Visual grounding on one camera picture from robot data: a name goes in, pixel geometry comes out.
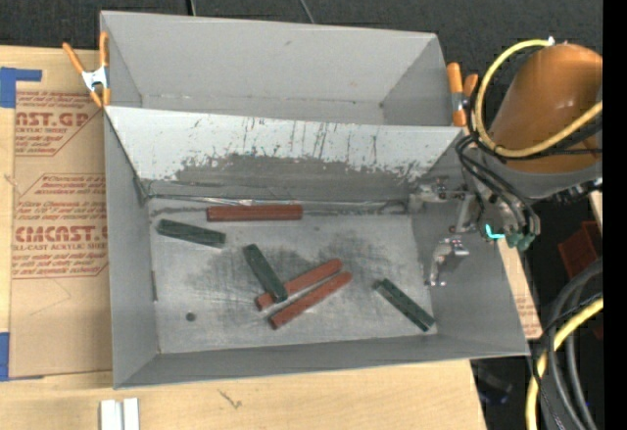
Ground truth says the grey metal bin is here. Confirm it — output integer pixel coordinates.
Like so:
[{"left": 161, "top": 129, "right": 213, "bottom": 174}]
[{"left": 99, "top": 10, "right": 531, "bottom": 390}]

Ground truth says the brown cardboard board, red print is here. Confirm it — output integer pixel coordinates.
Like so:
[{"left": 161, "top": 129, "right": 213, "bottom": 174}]
[{"left": 0, "top": 44, "right": 544, "bottom": 379}]

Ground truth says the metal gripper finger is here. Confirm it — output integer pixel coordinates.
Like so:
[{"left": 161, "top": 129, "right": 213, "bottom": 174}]
[
  {"left": 409, "top": 178, "right": 467, "bottom": 213},
  {"left": 423, "top": 235, "right": 471, "bottom": 287}
]

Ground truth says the red-brown flat block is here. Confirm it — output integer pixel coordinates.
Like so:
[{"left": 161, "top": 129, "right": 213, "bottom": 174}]
[
  {"left": 206, "top": 204, "right": 305, "bottom": 223},
  {"left": 254, "top": 258, "right": 344, "bottom": 312},
  {"left": 268, "top": 270, "right": 354, "bottom": 331}
]

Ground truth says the dark green flat block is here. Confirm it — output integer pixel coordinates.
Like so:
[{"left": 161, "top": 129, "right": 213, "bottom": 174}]
[
  {"left": 371, "top": 277, "right": 437, "bottom": 333},
  {"left": 242, "top": 243, "right": 290, "bottom": 305},
  {"left": 156, "top": 217, "right": 227, "bottom": 249}
]

